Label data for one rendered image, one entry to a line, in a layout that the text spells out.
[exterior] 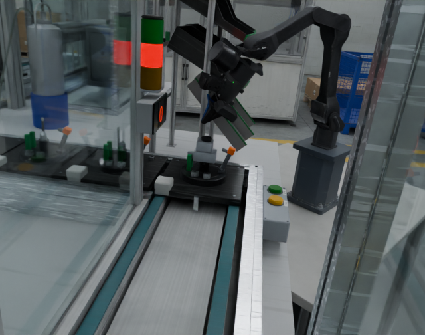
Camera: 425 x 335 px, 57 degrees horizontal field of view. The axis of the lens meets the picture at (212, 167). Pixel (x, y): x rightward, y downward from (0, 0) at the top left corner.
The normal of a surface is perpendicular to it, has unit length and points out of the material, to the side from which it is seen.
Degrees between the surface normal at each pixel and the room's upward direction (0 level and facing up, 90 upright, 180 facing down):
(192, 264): 0
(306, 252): 0
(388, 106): 90
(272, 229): 90
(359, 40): 90
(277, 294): 0
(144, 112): 90
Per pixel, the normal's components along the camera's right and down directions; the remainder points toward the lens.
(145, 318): 0.08, -0.92
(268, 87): 0.02, 0.39
